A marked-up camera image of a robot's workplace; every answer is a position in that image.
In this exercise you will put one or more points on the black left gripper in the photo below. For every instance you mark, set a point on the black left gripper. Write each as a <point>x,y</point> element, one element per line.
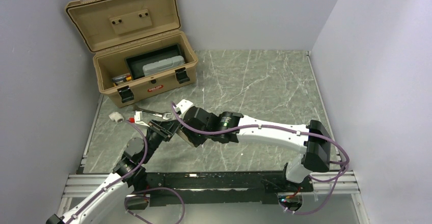
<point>165,129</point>

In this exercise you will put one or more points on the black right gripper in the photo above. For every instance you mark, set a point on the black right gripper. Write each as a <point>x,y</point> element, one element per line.
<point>188,131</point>

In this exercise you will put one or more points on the white remote control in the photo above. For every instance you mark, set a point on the white remote control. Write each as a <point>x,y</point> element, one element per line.
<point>184,136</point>

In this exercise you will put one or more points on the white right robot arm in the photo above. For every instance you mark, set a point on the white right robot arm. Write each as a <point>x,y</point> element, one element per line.
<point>311,142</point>

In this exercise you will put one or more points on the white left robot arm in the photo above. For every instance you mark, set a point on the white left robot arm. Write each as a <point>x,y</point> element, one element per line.
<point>129,177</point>

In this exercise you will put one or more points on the pack of batteries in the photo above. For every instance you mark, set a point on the pack of batteries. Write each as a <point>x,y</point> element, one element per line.
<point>117,80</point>

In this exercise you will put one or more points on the silver open-end wrench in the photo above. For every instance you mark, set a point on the silver open-end wrench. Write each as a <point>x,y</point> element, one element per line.
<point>162,115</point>

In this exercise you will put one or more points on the white plastic pipe fitting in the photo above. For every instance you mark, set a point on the white plastic pipe fitting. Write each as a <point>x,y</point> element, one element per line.
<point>116,117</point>

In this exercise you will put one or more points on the grey plastic case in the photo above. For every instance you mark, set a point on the grey plastic case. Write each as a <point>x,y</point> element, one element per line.
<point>163,65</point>

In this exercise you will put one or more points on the black tray in toolbox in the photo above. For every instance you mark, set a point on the black tray in toolbox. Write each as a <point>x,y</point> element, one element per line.
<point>136,63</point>

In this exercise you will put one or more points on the tan plastic toolbox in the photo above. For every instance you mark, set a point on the tan plastic toolbox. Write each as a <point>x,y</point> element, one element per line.
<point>117,30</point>

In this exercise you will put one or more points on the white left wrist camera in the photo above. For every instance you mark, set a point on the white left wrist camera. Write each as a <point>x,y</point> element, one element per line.
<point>138,119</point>

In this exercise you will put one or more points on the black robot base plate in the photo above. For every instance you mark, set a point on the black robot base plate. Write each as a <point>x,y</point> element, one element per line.
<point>224,187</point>

